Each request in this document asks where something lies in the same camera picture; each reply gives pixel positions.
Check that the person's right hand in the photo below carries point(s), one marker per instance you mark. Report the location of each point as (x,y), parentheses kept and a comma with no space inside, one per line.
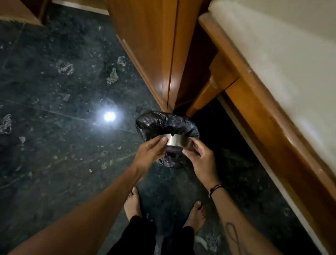
(203,164)

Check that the person's left hand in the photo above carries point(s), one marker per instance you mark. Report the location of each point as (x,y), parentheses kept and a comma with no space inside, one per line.
(147,157)

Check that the person's right thumb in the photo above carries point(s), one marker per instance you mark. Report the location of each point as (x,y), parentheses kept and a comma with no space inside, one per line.
(189,154)

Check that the person's left thumb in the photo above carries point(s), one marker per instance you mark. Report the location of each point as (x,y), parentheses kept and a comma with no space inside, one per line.
(161,153)

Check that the person's right forearm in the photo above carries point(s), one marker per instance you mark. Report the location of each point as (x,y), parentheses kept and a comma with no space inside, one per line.
(236,223)

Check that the person's left forearm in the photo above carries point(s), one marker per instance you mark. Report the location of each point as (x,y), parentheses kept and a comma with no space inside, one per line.
(86,218)

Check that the black garbage bag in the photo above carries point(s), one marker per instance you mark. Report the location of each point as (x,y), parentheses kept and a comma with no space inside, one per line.
(162,123)

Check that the black and white wristband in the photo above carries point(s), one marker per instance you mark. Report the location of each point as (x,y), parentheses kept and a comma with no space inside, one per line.
(214,189)

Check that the person's left foot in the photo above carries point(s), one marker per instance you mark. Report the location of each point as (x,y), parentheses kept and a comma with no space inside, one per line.
(132,203)

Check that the person's foot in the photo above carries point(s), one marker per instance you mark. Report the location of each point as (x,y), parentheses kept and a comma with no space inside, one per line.
(195,216)
(132,203)

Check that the person's right foot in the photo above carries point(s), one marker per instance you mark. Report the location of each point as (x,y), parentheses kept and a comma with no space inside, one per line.
(195,216)

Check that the black trousers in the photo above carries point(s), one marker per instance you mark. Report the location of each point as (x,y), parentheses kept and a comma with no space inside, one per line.
(147,239)

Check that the wooden wardrobe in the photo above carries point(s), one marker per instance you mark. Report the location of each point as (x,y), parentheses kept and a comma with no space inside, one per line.
(152,44)

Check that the white mattress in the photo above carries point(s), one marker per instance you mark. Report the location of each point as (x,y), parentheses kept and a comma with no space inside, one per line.
(286,52)

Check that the wooden furniture corner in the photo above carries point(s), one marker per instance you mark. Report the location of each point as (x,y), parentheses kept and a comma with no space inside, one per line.
(23,9)

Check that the wooden bed frame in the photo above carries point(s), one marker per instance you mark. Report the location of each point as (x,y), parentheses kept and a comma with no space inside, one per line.
(262,110)

